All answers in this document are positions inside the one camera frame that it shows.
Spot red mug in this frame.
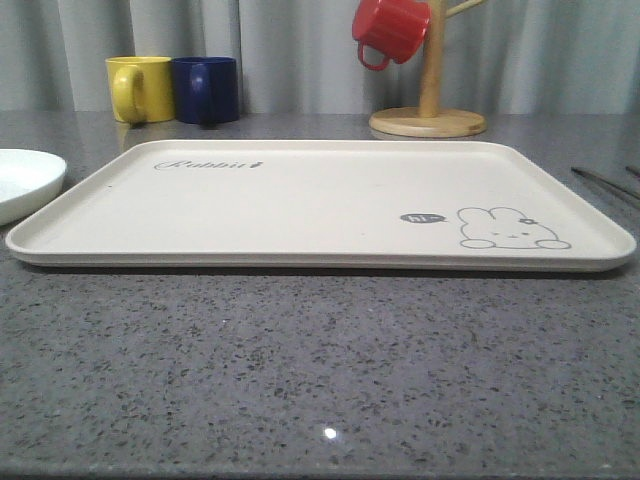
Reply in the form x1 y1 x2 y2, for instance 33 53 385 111
352 0 431 71

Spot yellow mug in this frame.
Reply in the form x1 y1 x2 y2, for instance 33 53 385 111
105 56 175 124

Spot dark blue mug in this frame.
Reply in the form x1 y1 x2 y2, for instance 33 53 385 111
170 57 240 125

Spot silver metal fork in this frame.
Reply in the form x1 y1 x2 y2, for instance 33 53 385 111
571 167 639 202

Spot cream rabbit serving tray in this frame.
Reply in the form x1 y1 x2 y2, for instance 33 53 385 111
6 140 637 272

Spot white round plate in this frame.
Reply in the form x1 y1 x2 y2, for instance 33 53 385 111
1 149 67 225

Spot grey curtain backdrop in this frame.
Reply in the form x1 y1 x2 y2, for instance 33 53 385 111
1 1 639 114

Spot wooden mug tree stand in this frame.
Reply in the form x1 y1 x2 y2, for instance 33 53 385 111
369 0 487 138

